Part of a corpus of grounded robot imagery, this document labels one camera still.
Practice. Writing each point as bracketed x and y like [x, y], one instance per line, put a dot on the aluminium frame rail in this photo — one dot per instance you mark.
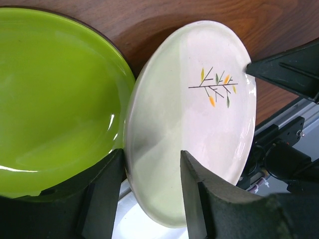
[297, 108]

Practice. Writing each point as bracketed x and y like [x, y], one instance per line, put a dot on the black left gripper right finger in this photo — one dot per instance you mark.
[216, 209]

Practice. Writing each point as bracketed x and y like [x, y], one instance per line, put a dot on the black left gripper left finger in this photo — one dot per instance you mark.
[82, 207]

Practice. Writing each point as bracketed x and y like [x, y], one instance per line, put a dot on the white scalloped deep plate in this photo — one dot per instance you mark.
[131, 222]

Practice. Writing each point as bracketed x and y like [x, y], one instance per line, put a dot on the lime green plate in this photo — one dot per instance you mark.
[64, 91]

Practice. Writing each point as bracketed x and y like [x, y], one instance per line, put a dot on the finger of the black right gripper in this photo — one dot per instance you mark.
[295, 70]

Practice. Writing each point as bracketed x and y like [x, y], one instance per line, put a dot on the cream green branch plate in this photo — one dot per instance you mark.
[193, 94]

